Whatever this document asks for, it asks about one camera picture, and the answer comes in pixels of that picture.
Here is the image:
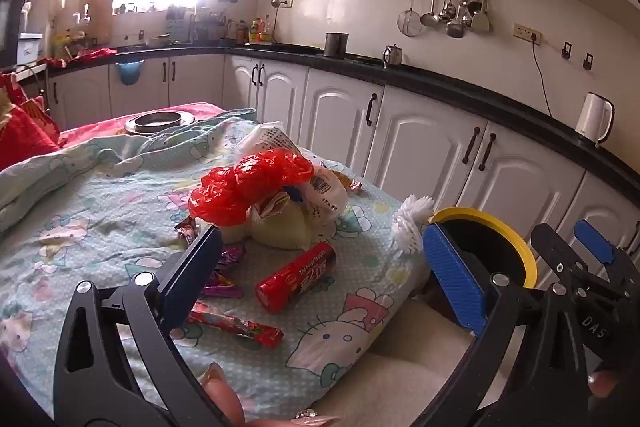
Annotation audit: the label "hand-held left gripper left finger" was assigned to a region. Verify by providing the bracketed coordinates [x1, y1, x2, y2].
[52, 223, 235, 427]

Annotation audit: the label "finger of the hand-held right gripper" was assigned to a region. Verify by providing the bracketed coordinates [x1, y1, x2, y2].
[531, 222, 601, 293]
[573, 219, 640, 281]

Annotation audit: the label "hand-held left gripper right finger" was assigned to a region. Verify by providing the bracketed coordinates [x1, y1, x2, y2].
[422, 222, 590, 427]

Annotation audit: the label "yellow round bin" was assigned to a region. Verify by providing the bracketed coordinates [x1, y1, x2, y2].
[426, 206, 539, 290]

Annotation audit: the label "purple candy wrapper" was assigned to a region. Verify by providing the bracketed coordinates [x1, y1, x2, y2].
[201, 271, 246, 300]
[216, 243, 247, 269]

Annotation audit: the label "dark red snack wrapper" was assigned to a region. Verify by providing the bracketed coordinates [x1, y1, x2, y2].
[173, 215, 202, 249]

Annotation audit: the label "long red snack wrapper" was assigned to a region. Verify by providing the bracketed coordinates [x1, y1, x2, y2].
[187, 301, 285, 350]

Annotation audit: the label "red plastic bag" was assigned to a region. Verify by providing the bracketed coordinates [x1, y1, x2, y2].
[188, 149, 316, 228]

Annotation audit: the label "red cylindrical snack can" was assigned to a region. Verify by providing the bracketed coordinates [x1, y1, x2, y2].
[255, 241, 337, 314]

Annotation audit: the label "brown candy wrapper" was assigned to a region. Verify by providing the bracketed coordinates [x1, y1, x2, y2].
[331, 168, 364, 194]

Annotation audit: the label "white printed plastic bag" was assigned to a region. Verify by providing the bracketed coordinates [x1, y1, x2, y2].
[287, 157, 351, 224]

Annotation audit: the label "white dotted plastic bag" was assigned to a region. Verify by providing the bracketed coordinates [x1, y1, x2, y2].
[235, 121, 316, 168]

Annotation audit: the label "person's right hand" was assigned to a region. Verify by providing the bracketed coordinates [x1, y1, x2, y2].
[587, 369, 626, 400]

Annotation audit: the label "person's left hand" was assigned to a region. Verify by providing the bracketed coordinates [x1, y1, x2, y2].
[200, 363, 343, 427]

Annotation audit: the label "cartoon printed blanket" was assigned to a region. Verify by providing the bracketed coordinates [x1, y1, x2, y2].
[0, 107, 432, 419]

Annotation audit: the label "cream fleece cloth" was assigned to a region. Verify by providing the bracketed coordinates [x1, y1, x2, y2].
[310, 297, 478, 427]

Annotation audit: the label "white electric kettle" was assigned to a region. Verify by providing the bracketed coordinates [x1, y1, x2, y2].
[575, 93, 615, 148]

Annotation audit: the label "white base cabinets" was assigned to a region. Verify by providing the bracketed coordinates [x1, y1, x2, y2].
[47, 54, 640, 289]

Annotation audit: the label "round metal pan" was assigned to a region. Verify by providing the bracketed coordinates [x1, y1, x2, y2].
[125, 111, 196, 136]

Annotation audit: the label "pink bed sheet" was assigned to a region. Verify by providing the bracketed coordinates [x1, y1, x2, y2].
[59, 102, 224, 144]

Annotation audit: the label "black countertop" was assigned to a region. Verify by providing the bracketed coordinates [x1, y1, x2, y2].
[45, 41, 640, 208]

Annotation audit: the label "blue hanging basket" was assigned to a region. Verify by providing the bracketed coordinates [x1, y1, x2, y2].
[116, 61, 144, 86]

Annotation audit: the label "red cushion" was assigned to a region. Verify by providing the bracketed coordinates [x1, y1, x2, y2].
[0, 72, 47, 118]
[0, 103, 62, 171]

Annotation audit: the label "metal teapot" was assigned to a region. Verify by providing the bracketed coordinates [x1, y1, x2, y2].
[382, 44, 405, 68]

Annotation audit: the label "red cloth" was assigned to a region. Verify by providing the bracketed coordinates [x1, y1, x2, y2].
[47, 48, 117, 68]

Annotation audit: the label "pale green utensil holder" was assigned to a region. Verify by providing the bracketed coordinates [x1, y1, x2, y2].
[165, 4, 196, 44]

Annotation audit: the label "group of condiment bottles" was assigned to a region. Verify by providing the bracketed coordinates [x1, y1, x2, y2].
[235, 14, 274, 44]

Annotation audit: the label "row of hanging metal utensils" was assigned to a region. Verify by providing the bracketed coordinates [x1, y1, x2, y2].
[420, 0, 493, 39]

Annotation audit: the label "dark metal canister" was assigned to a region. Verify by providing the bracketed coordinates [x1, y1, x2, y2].
[324, 32, 349, 56]

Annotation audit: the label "wooden cutting board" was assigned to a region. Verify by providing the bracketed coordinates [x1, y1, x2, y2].
[80, 0, 115, 46]

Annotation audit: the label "white storage box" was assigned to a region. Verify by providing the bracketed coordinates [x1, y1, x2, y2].
[17, 33, 44, 66]

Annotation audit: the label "black power cable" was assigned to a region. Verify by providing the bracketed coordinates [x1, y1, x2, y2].
[531, 38, 557, 118]

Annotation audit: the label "beige wall power strip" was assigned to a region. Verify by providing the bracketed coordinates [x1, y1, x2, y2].
[513, 23, 544, 44]

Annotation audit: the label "wire mesh strainer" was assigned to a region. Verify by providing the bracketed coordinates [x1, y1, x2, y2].
[397, 0, 424, 38]

